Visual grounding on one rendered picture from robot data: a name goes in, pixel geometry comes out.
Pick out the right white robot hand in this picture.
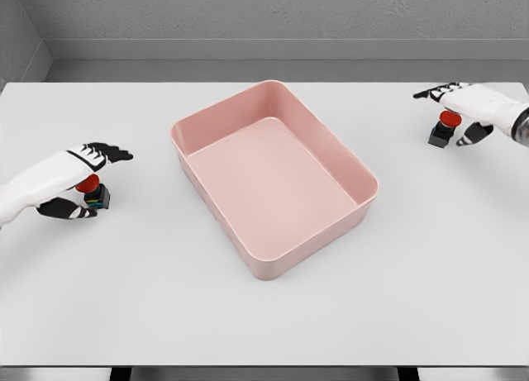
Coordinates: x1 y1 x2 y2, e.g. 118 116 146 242
412 82 511 147

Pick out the pink rectangular basket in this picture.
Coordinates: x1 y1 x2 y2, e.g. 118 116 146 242
169 79 380 282

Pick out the red button industrial switch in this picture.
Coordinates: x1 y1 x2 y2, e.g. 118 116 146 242
75 174 112 212
427 110 463 148

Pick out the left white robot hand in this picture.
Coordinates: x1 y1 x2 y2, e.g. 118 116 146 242
15 142 135 221

